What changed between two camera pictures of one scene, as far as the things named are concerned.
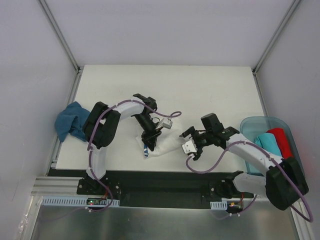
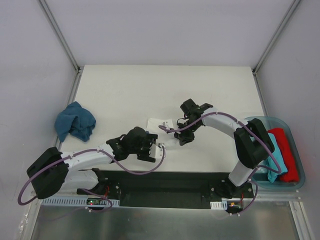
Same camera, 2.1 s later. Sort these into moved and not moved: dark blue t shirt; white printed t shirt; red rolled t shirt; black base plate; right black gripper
Moved: white printed t shirt; right black gripper
Not moved: black base plate; dark blue t shirt; red rolled t shirt
